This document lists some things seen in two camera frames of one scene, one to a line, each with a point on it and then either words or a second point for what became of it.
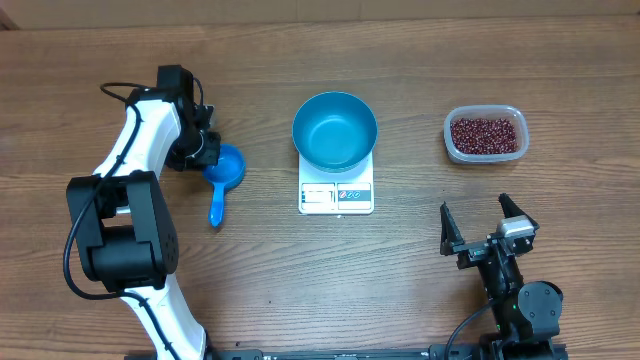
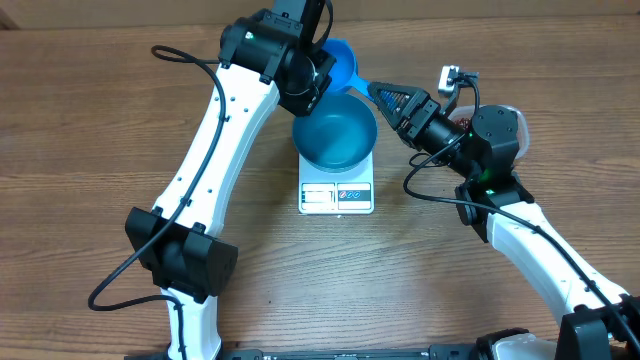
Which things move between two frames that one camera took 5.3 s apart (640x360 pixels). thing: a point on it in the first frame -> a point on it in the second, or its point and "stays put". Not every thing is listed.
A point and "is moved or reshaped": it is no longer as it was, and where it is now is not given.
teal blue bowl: [334, 131] stays put
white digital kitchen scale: [346, 193] stays put
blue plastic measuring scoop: [228, 171] is moved or reshaped
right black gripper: [450, 244] -> [414, 98]
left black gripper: [210, 155] -> [322, 64]
